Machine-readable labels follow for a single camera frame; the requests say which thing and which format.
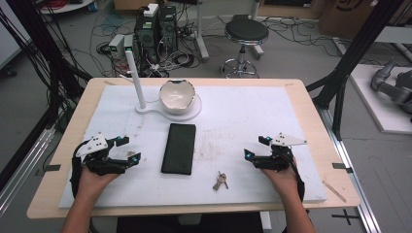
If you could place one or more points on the white foam mat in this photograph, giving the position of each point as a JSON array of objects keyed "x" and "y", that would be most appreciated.
[{"x": 233, "y": 129}]

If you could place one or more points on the white floor platform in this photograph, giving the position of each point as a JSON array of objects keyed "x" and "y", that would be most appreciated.
[{"x": 372, "y": 103}]

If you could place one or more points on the silver keys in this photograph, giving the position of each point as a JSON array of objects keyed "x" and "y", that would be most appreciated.
[{"x": 220, "y": 181}]

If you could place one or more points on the person's left hand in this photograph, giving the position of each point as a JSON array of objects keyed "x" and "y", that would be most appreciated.
[{"x": 94, "y": 183}]

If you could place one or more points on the brown cardboard box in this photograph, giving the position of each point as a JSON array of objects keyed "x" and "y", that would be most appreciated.
[{"x": 348, "y": 14}]

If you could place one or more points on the person's dark lap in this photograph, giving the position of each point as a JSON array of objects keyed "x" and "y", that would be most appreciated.
[{"x": 188, "y": 225}]

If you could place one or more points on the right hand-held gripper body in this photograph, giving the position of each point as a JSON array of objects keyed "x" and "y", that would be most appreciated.
[{"x": 278, "y": 158}]

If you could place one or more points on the black smartphone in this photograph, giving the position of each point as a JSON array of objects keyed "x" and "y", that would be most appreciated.
[{"x": 178, "y": 149}]

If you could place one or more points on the white adapter box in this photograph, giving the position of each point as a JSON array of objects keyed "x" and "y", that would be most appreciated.
[{"x": 151, "y": 9}]

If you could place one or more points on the white stand with pole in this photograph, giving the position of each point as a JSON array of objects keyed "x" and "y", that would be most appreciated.
[{"x": 137, "y": 81}]

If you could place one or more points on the black tape strip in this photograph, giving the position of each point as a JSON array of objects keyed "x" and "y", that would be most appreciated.
[
  {"x": 341, "y": 166},
  {"x": 51, "y": 168}
]

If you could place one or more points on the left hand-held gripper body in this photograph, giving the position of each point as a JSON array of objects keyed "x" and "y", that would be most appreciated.
[{"x": 97, "y": 163}]

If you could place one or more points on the black computer tower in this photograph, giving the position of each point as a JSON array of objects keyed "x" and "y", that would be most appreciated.
[
  {"x": 167, "y": 30},
  {"x": 146, "y": 35}
]

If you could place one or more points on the small white power box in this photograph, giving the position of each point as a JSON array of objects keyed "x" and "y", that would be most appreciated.
[
  {"x": 116, "y": 45},
  {"x": 129, "y": 43}
]

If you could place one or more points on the person's right hand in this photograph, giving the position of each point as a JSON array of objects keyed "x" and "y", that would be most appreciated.
[{"x": 282, "y": 183}]

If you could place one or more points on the black metal frame post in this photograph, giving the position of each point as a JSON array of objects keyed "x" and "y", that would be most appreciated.
[{"x": 356, "y": 55}]

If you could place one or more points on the white ceramic bowl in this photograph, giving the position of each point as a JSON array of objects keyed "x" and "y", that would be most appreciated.
[{"x": 177, "y": 96}]

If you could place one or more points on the black round stool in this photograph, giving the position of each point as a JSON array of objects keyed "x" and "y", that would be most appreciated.
[{"x": 246, "y": 32}]

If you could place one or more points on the thin wooden stick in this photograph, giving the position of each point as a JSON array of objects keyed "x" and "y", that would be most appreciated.
[{"x": 334, "y": 191}]

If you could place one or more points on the black tape cross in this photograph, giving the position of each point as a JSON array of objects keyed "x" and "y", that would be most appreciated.
[{"x": 346, "y": 216}]

